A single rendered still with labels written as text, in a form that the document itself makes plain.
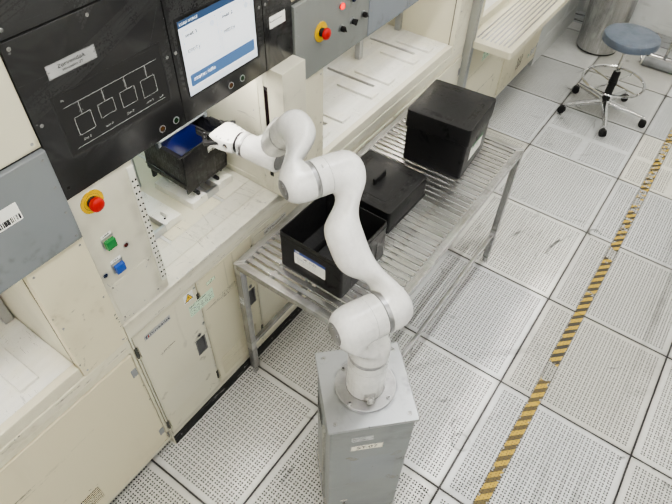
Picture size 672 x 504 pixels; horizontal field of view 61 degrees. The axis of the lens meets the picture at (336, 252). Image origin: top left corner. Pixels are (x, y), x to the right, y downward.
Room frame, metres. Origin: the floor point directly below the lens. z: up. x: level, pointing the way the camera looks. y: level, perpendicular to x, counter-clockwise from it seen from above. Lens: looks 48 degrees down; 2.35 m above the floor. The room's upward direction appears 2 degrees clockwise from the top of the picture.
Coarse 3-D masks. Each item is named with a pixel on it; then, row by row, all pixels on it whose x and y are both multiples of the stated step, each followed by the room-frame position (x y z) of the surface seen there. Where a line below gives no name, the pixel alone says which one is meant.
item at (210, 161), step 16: (208, 128) 1.75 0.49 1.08; (160, 144) 1.58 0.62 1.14; (160, 160) 1.60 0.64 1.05; (176, 160) 1.55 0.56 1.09; (192, 160) 1.57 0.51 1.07; (208, 160) 1.63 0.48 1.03; (224, 160) 1.70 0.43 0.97; (176, 176) 1.56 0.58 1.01; (192, 176) 1.56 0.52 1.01; (208, 176) 1.63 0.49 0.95
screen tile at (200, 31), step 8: (200, 24) 1.42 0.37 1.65; (208, 24) 1.44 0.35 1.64; (216, 24) 1.46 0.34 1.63; (184, 32) 1.37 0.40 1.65; (192, 32) 1.39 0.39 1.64; (200, 32) 1.42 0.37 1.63; (208, 32) 1.44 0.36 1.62; (216, 32) 1.46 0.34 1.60; (184, 40) 1.37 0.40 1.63; (192, 40) 1.39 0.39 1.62; (200, 40) 1.41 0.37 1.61; (216, 40) 1.46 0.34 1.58; (208, 48) 1.43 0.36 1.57; (216, 48) 1.45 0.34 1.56; (192, 56) 1.38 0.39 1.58; (200, 56) 1.40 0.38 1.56; (208, 56) 1.43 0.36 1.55; (192, 64) 1.38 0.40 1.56; (200, 64) 1.40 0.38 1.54
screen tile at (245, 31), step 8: (248, 0) 1.57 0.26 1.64; (232, 8) 1.52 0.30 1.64; (240, 8) 1.54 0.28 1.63; (248, 8) 1.57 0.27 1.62; (224, 16) 1.49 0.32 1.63; (232, 16) 1.52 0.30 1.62; (240, 16) 1.54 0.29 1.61; (248, 16) 1.57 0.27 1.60; (224, 24) 1.49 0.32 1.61; (248, 24) 1.57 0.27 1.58; (232, 32) 1.51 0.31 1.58; (240, 32) 1.54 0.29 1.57; (248, 32) 1.56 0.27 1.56; (224, 40) 1.48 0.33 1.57; (232, 40) 1.51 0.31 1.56; (240, 40) 1.53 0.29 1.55; (224, 48) 1.48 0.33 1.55
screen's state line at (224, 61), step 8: (240, 48) 1.53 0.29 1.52; (248, 48) 1.56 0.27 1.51; (224, 56) 1.48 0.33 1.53; (232, 56) 1.50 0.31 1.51; (240, 56) 1.53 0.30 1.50; (216, 64) 1.45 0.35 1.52; (224, 64) 1.47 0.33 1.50; (200, 72) 1.40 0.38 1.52; (208, 72) 1.42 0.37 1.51; (192, 80) 1.37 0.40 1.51; (200, 80) 1.39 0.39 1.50
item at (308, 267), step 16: (320, 208) 1.56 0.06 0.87; (288, 224) 1.42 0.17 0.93; (304, 224) 1.49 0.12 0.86; (320, 224) 1.56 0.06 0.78; (368, 224) 1.48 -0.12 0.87; (384, 224) 1.42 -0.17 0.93; (288, 240) 1.35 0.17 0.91; (304, 240) 1.48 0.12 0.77; (320, 240) 1.49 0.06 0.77; (368, 240) 1.34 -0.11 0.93; (384, 240) 1.43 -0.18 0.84; (288, 256) 1.35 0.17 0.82; (304, 256) 1.31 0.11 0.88; (320, 256) 1.27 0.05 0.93; (304, 272) 1.31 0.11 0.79; (320, 272) 1.27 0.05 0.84; (336, 272) 1.23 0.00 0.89; (336, 288) 1.23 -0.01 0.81
